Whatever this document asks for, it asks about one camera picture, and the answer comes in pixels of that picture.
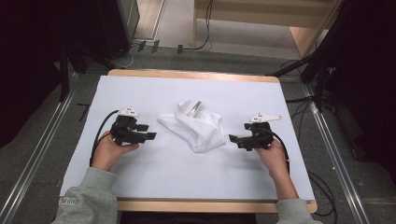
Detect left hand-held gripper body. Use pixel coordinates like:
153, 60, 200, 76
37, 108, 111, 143
110, 106, 148, 147

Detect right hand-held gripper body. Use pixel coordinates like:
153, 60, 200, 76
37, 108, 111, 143
244, 112, 284, 152

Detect white mesh laundry bag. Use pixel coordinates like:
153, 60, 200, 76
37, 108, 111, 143
157, 99, 226, 154

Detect person's right hand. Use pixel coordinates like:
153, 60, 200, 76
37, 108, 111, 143
254, 138, 290, 182

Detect person's left hand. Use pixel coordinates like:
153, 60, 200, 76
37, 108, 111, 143
91, 130, 140, 173

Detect white table mat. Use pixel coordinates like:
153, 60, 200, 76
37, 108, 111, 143
59, 75, 316, 202

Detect wooden table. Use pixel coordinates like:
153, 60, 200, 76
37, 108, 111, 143
58, 68, 318, 215

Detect person's dark pants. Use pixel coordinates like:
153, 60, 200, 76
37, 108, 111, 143
120, 211, 258, 224

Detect black tripod stand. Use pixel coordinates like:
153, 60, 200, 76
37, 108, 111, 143
265, 0, 396, 113

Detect dark cabinet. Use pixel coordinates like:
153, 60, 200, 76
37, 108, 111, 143
92, 0, 141, 60

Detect right hand-held gripper black cable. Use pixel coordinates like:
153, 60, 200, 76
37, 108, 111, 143
266, 129, 291, 175

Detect hand-held gripper black cable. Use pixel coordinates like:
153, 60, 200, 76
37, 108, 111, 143
89, 109, 121, 168
266, 129, 291, 175

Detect left hand-held gripper black cable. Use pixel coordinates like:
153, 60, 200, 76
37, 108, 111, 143
89, 109, 121, 168

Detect black floor cables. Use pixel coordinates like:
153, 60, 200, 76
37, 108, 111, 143
281, 59, 316, 142

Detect white floor cable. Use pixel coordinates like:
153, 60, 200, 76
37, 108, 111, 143
112, 43, 139, 69

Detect metal floor rail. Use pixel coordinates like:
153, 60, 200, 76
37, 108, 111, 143
0, 72, 79, 224
300, 83, 372, 224

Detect black looped floor cable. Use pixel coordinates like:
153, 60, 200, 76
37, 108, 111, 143
307, 170, 339, 217

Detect black hanging cable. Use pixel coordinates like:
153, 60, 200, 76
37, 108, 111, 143
181, 0, 215, 52

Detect light wooden furniture frame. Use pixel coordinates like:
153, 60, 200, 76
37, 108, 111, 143
191, 0, 344, 59

